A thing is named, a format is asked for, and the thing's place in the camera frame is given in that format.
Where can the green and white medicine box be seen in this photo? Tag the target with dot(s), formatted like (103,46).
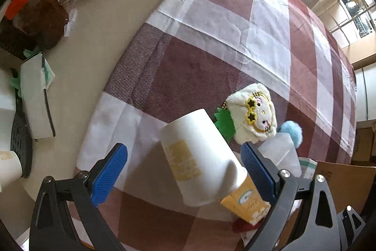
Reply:
(308,167)

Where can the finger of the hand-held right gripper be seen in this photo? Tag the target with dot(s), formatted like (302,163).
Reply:
(351,230)

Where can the black mesh holder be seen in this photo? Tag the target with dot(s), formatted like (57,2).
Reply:
(20,139)

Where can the brown cardboard box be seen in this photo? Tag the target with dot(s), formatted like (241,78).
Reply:
(346,180)

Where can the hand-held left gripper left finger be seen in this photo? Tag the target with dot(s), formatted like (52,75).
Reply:
(111,168)

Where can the yellow carton box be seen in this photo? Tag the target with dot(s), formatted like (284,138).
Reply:
(243,204)

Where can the white plush toy star glasses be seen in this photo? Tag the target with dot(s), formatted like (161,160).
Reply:
(249,118)

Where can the green leaf-shaped tag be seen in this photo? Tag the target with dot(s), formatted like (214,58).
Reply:
(224,124)

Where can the translucent plastic box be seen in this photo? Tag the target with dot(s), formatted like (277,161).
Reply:
(279,151)

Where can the brown and white checked tablecloth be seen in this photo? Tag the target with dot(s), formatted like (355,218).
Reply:
(205,62)

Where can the white paper cup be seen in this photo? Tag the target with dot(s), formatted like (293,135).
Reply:
(8,165)

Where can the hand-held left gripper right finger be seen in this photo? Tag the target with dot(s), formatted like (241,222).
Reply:
(258,174)

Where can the bag of dark dried goods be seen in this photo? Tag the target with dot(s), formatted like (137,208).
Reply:
(41,21)

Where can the white cup with yellow print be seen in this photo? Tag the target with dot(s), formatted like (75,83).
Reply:
(205,148)

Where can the red flat item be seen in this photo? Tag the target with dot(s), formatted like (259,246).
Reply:
(243,227)

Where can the white flat box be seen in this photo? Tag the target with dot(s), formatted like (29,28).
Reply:
(35,98)

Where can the green packet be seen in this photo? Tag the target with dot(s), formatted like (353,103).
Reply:
(50,76)

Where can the blue fluffy pompom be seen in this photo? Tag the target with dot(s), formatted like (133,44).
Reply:
(292,130)

